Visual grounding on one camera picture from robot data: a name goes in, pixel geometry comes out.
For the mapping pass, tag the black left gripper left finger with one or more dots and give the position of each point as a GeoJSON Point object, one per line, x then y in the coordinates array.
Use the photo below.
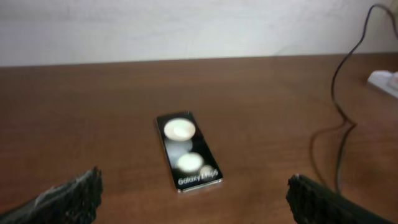
{"type": "Point", "coordinates": [75, 201]}

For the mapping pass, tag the white power strip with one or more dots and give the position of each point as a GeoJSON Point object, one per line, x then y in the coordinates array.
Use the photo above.
{"type": "Point", "coordinates": [385, 81]}

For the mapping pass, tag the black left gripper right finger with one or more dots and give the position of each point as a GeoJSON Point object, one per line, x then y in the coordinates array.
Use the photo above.
{"type": "Point", "coordinates": [312, 203]}

